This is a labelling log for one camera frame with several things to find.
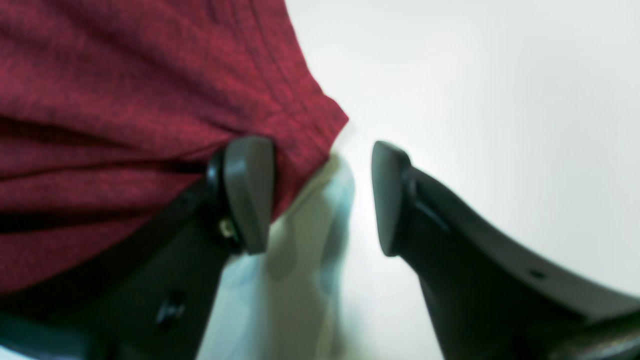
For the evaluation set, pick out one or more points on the dark red t-shirt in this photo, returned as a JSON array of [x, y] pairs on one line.
[[109, 108]]

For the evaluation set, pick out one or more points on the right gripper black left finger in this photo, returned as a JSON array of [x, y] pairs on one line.
[[150, 297]]

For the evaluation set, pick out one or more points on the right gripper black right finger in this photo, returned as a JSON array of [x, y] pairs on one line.
[[489, 297]]

